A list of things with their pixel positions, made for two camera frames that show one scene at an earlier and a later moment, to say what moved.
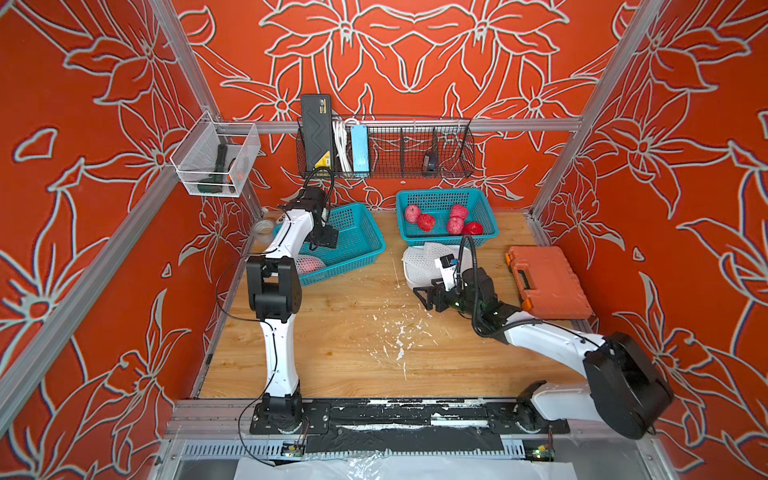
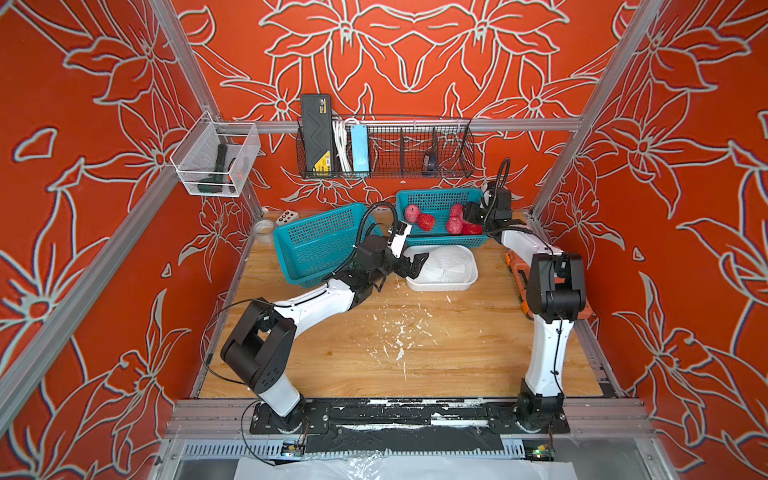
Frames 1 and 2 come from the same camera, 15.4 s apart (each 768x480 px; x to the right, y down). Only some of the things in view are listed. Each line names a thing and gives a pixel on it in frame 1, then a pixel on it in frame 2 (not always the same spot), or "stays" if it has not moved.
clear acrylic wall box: (215, 158) stays
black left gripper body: (322, 236) to (390, 265)
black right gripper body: (456, 300) to (490, 219)
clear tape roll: (263, 228) stays
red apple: (458, 210) stays
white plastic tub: (419, 262) stays
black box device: (318, 131) stays
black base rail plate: (406, 426) stays
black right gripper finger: (428, 304) to (474, 212)
